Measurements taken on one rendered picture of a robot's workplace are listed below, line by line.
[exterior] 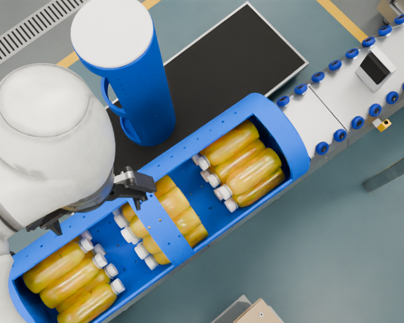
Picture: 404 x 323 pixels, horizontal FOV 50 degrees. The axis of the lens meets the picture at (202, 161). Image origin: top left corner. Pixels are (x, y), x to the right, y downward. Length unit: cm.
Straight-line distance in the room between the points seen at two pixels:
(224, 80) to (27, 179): 205
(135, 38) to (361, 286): 166
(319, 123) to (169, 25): 148
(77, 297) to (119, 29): 86
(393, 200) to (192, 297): 119
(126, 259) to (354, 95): 94
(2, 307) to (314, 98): 129
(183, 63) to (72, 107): 210
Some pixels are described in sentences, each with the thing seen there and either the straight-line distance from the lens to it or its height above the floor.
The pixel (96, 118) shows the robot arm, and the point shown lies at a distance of 38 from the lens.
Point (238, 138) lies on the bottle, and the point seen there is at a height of 114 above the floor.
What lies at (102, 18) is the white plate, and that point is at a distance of 157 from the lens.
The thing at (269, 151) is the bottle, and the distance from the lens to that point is 123.
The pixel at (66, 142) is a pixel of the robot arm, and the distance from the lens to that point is 36.
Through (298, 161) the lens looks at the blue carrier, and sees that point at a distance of 119.
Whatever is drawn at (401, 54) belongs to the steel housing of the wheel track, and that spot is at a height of 93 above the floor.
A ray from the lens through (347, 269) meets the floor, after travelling 241.
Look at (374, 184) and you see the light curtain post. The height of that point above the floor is 13.
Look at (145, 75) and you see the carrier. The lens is 158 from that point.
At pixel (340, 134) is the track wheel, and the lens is 146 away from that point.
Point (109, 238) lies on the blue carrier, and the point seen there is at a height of 97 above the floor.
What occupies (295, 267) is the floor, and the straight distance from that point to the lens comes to 235.
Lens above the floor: 231
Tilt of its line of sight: 75 degrees down
